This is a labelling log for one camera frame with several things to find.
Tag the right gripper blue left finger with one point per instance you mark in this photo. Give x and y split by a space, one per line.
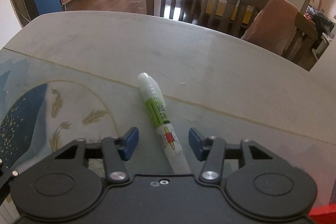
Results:
114 151

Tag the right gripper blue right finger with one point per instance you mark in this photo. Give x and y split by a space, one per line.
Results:
213 151

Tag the white green glue pen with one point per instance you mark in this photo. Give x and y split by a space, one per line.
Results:
155 106

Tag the red cardboard box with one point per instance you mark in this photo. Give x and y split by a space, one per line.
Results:
324 215

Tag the pink cloth on chair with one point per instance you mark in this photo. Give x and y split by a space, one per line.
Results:
272 26

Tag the wooden chair with pink cloth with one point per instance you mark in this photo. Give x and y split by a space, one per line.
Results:
304 31

